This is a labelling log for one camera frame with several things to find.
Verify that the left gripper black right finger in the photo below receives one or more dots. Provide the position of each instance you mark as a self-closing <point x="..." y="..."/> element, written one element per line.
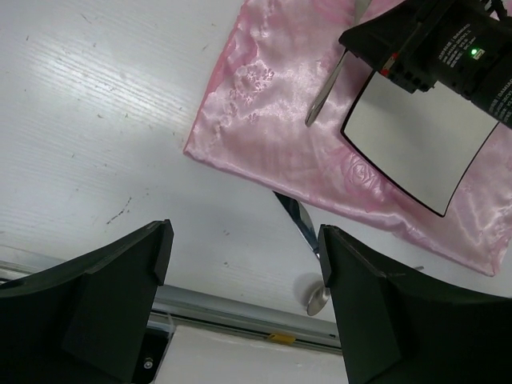
<point x="399" y="325"/>

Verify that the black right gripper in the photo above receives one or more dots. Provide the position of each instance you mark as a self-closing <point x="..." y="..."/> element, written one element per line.
<point x="464" y="45"/>

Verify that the silver table knife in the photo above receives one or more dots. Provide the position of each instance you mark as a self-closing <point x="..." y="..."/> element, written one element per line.
<point x="302" y="220"/>

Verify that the pink rose satin cloth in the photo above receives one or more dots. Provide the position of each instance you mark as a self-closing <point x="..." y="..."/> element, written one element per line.
<point x="251" y="124"/>

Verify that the silver fork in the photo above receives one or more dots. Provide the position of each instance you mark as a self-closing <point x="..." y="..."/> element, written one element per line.
<point x="320" y="100"/>

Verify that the white square plate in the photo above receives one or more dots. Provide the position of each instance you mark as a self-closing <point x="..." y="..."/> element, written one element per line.
<point x="423" y="142"/>

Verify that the silver spoon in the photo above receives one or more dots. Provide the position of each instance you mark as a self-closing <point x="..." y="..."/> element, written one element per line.
<point x="318" y="299"/>

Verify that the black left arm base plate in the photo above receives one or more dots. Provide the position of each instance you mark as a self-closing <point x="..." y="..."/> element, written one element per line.
<point x="153" y="348"/>

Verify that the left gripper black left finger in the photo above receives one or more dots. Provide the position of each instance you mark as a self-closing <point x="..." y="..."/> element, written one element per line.
<point x="83" y="321"/>

